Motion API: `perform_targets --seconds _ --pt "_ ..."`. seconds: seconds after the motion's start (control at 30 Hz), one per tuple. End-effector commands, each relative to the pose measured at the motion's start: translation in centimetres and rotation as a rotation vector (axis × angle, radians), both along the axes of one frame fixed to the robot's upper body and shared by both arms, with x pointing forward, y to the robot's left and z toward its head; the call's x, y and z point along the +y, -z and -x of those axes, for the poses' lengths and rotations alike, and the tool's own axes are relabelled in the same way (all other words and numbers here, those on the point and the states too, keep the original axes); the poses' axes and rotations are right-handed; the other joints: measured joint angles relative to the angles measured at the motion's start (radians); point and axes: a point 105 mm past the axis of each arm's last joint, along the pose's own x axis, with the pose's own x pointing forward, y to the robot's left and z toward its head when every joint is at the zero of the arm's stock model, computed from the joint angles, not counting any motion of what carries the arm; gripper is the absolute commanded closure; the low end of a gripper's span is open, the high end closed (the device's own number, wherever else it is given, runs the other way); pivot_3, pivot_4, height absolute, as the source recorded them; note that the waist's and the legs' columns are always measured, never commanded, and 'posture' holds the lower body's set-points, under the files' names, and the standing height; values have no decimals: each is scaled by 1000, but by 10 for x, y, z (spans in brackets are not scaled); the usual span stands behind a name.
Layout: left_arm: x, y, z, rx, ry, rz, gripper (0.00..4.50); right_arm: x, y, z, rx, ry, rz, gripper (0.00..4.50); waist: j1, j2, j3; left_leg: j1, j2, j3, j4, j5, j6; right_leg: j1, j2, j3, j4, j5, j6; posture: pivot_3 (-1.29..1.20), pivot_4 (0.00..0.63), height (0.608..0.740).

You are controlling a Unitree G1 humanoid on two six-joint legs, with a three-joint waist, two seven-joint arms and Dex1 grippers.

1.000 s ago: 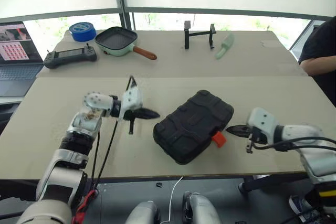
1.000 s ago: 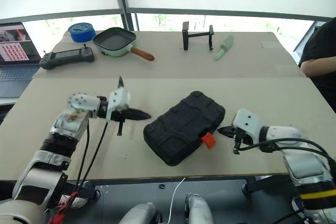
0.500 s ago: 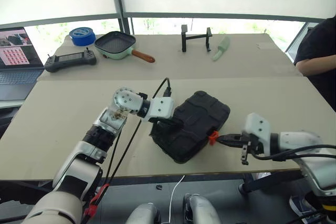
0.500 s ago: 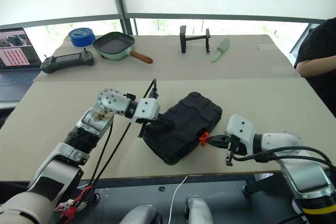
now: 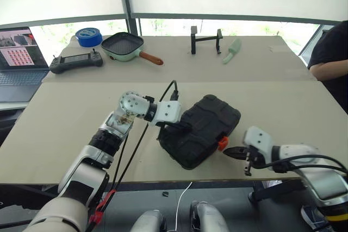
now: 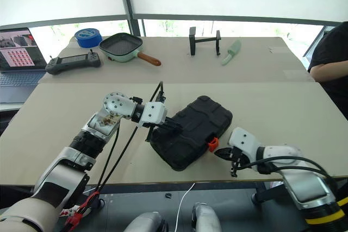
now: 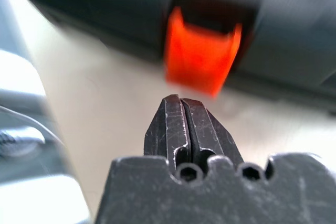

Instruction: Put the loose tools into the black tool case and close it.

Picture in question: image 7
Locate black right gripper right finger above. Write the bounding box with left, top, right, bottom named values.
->
left=182, top=98, right=245, bottom=169

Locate black plastic tool case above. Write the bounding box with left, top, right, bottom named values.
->
left=10, top=0, right=336, bottom=116

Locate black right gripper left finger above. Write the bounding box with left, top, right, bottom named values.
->
left=143, top=94, right=191, bottom=169

